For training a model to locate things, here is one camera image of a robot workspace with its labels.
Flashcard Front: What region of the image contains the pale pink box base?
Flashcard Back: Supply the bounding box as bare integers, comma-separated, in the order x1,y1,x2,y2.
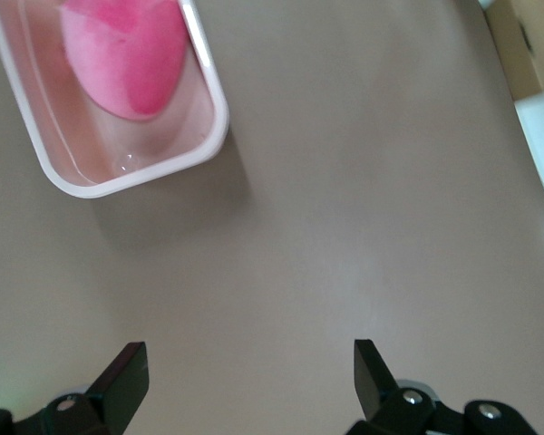
0,0,231,200

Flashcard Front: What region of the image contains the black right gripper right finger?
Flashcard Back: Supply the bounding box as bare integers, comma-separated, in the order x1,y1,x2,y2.
346,338,541,435

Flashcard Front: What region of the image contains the brown table mat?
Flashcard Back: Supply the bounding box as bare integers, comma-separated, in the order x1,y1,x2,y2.
0,0,544,435

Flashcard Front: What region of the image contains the cardboard box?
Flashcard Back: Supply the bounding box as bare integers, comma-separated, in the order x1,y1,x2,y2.
484,0,544,103

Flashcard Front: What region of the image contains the pink plush toy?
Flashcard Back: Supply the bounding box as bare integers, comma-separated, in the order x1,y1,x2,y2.
58,0,189,121

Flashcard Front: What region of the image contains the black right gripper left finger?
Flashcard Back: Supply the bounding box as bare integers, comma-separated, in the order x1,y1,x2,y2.
0,342,151,435

